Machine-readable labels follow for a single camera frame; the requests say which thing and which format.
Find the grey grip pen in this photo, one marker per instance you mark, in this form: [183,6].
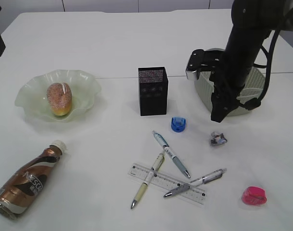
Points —
[197,182]

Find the clear plastic ruler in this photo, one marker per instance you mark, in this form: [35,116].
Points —
[166,183]

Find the green wavy glass plate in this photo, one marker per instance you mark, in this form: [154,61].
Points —
[32,96]

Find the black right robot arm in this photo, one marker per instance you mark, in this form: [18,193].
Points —
[253,21]

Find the black mesh pen holder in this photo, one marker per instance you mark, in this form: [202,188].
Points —
[153,88]

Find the pink pencil sharpener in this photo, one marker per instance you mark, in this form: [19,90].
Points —
[254,196]

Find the sugared bread loaf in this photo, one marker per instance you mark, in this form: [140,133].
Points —
[59,97]

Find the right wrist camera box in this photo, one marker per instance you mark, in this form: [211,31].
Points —
[202,61]

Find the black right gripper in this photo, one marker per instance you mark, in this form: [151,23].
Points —
[229,79]

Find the small paper ball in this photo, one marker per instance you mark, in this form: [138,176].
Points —
[217,139]

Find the brown Nescafe coffee bottle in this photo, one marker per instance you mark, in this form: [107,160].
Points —
[23,187]

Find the cream grip pen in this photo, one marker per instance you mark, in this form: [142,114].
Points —
[155,167]

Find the green woven plastic basket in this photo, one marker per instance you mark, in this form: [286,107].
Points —
[252,89]

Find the blue pencil sharpener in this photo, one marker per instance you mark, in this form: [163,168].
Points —
[178,124]

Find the blue grip pen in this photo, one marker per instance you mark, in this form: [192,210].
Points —
[160,139]

